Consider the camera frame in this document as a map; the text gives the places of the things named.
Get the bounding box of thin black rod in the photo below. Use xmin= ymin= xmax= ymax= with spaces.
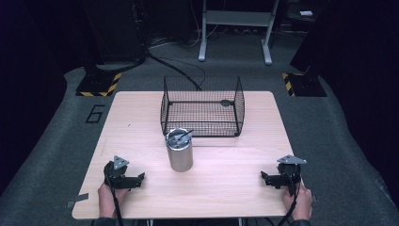
xmin=178 ymin=129 xmax=195 ymax=141

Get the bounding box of black wire mesh basket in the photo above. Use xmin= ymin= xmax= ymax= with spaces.
xmin=159 ymin=75 xmax=247 ymax=138

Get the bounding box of black floor cable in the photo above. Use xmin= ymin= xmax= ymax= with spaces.
xmin=145 ymin=51 xmax=207 ymax=92

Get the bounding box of stainless steel cup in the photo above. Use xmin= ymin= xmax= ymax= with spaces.
xmin=165 ymin=127 xmax=194 ymax=173

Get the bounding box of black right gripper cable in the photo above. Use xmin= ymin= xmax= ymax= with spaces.
xmin=277 ymin=175 xmax=302 ymax=226

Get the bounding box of white metal stand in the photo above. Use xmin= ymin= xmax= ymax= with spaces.
xmin=198 ymin=0 xmax=280 ymax=66

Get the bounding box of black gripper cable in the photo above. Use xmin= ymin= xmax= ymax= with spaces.
xmin=277 ymin=175 xmax=302 ymax=226
xmin=104 ymin=163 xmax=124 ymax=226

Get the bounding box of white floor cable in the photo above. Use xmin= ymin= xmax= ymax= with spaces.
xmin=150 ymin=12 xmax=220 ymax=50

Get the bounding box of grey tape strip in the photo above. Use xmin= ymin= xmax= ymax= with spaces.
xmin=65 ymin=192 xmax=90 ymax=210

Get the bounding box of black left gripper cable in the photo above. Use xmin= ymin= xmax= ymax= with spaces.
xmin=104 ymin=163 xmax=124 ymax=226

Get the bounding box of person's right hand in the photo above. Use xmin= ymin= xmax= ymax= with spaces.
xmin=281 ymin=184 xmax=314 ymax=221

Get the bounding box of person's left hand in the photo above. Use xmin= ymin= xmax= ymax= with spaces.
xmin=97 ymin=182 xmax=130 ymax=219

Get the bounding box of black yellow striped base plate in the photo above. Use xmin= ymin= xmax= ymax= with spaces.
xmin=75 ymin=72 xmax=123 ymax=98
xmin=280 ymin=72 xmax=327 ymax=98

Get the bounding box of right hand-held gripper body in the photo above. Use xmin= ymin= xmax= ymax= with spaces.
xmin=277 ymin=154 xmax=308 ymax=196

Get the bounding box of black equipment cabinet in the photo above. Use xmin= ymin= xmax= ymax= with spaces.
xmin=78 ymin=0 xmax=149 ymax=65

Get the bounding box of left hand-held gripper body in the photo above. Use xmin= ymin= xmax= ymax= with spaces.
xmin=103 ymin=155 xmax=135 ymax=190

